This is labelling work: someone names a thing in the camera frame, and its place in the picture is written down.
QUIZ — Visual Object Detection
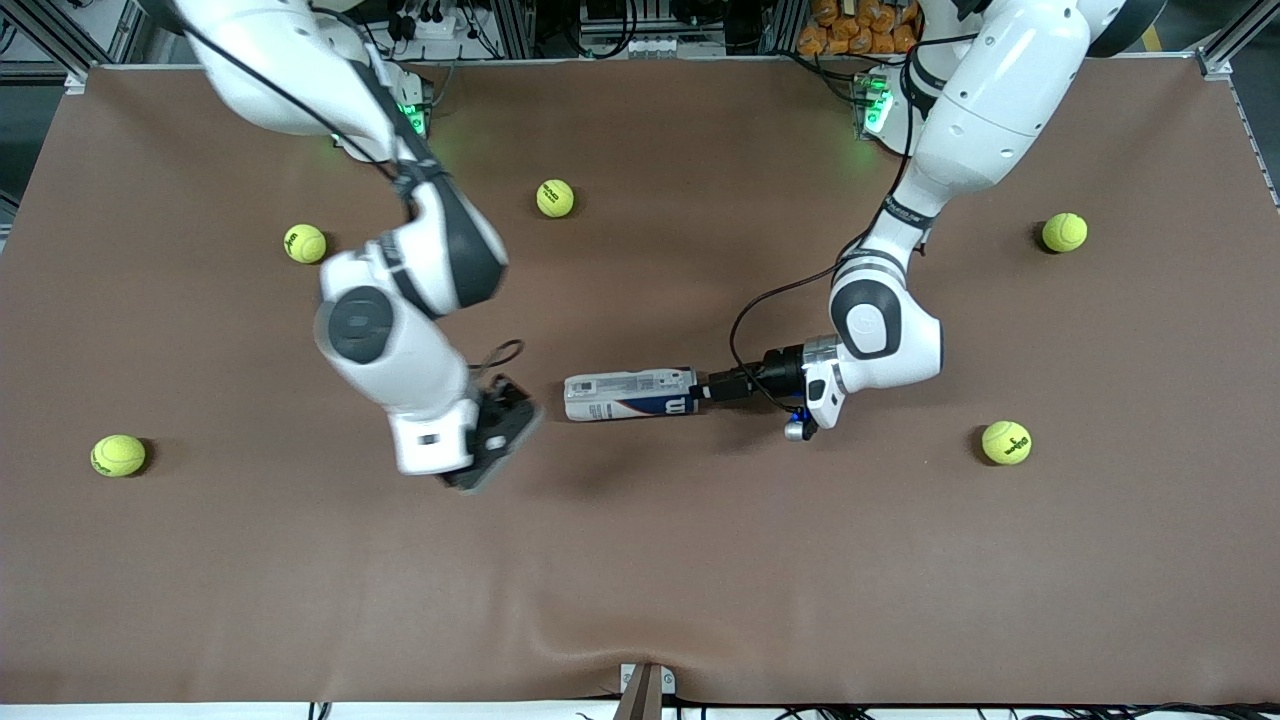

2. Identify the white blue tennis ball can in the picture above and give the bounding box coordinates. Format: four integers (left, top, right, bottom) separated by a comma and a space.
564, 367, 701, 422

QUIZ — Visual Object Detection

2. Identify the brown table cloth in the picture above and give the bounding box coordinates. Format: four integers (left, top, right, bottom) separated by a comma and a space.
0, 58, 1280, 706

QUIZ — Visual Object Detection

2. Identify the long white socket strip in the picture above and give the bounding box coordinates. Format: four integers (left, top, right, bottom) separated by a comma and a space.
580, 36, 727, 59

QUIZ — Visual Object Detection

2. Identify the pile of orange items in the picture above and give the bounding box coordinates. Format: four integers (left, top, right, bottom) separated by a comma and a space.
797, 0, 916, 57

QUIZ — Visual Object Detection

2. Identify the white power strip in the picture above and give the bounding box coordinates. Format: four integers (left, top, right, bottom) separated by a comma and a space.
400, 8, 463, 41

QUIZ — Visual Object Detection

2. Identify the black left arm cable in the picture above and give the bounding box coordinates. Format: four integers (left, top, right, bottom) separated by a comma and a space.
728, 35, 936, 416

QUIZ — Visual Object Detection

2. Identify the silver metal bracket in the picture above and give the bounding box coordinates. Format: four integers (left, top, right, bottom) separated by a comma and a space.
619, 663, 677, 696

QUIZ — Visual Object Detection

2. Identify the brown camera pole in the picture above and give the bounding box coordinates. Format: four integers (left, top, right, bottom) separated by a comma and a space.
613, 668, 663, 720

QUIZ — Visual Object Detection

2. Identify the aluminium frame post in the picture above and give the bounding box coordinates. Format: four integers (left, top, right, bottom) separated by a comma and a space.
492, 0, 537, 59

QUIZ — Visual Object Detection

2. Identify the aluminium frame corner strut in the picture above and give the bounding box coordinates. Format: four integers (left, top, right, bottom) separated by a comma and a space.
20, 0, 96, 93
1195, 0, 1280, 79

